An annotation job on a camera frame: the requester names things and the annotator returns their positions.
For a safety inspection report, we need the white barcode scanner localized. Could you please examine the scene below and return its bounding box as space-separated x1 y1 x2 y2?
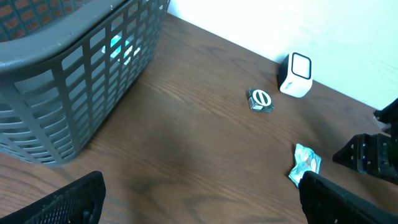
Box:
277 52 313 98

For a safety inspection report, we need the green round-label ointment box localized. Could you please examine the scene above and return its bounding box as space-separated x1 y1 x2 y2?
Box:
246 88 274 113

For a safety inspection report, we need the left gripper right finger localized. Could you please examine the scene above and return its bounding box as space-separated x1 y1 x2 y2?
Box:
298 171 397 224

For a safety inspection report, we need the grey plastic mesh basket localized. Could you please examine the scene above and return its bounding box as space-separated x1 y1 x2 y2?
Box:
1 0 169 166

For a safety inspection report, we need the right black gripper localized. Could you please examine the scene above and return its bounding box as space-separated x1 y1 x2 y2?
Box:
333 98 398 184

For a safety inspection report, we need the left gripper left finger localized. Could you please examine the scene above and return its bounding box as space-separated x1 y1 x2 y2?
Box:
1 170 106 224

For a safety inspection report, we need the teal wet wipes pack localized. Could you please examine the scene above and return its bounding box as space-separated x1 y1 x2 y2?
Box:
289 144 322 187

